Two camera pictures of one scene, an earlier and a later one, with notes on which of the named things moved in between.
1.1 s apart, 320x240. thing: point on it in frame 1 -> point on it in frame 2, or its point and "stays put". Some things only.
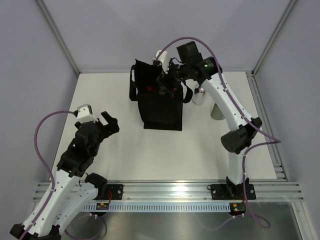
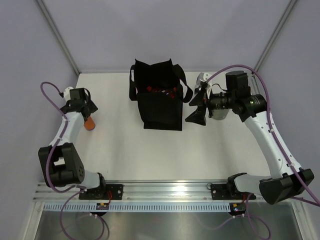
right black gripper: (165, 80) -> (201, 100)
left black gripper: (112, 127) -> (92, 108)
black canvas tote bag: (160, 96) stays put
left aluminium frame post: (59, 36) stays put
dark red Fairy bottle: (175, 90) stays put
